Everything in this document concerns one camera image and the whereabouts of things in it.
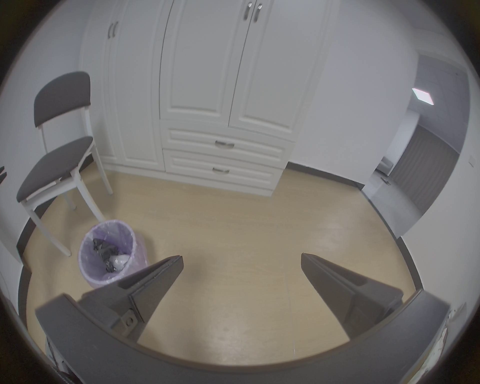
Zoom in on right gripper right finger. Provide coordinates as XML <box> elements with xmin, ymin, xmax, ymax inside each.
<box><xmin>301</xmin><ymin>253</ymin><xmax>404</xmax><ymax>342</ymax></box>

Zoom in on white wardrobe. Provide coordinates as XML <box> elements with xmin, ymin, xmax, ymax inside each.
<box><xmin>79</xmin><ymin>0</ymin><xmax>340</xmax><ymax>198</ymax></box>

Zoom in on crumpled white paper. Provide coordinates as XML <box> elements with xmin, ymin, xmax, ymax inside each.
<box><xmin>110</xmin><ymin>253</ymin><xmax>131</xmax><ymax>272</ymax></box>

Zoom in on white trash bin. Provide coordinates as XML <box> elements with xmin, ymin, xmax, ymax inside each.
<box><xmin>78</xmin><ymin>221</ymin><xmax>136</xmax><ymax>289</ymax></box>

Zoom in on crumpled black plastic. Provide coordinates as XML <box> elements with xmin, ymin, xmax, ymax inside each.
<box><xmin>92</xmin><ymin>238</ymin><xmax>121</xmax><ymax>274</ymax></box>

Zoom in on white door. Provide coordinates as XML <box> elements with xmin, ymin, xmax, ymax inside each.
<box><xmin>361</xmin><ymin>165</ymin><xmax>427</xmax><ymax>235</ymax></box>

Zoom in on white chair dark grey seat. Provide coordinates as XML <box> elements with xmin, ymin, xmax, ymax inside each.
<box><xmin>16</xmin><ymin>71</ymin><xmax>113</xmax><ymax>258</ymax></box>

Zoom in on purple plastic bag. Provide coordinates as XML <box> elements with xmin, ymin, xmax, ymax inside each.
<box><xmin>77</xmin><ymin>220</ymin><xmax>149</xmax><ymax>289</ymax></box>

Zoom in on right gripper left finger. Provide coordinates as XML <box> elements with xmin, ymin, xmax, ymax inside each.
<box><xmin>80</xmin><ymin>255</ymin><xmax>185</xmax><ymax>344</ymax></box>

